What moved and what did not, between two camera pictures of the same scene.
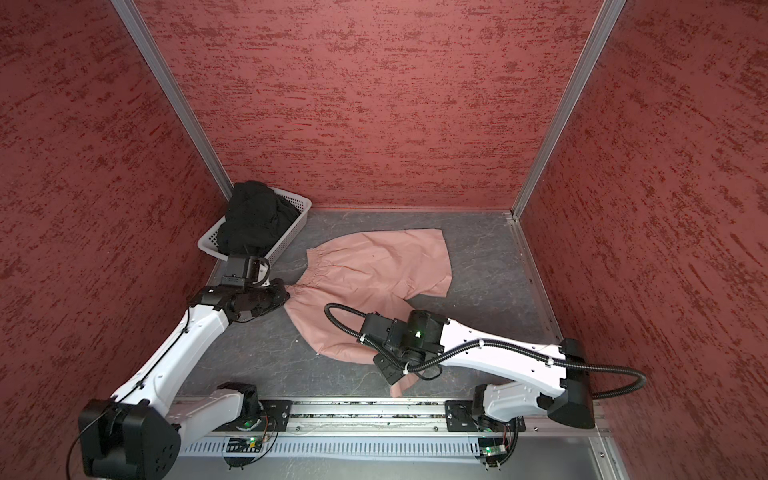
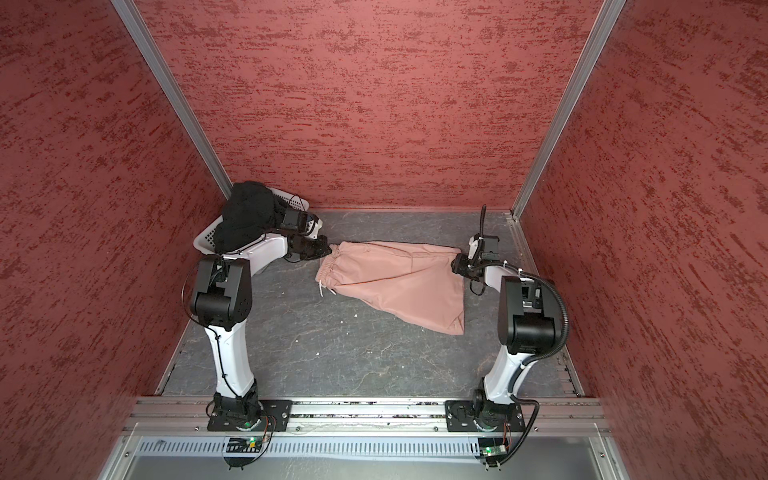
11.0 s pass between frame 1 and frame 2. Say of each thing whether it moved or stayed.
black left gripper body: moved
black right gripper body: moved
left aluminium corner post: stayed
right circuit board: stayed
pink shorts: moved
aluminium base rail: stayed
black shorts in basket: stayed
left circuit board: stayed
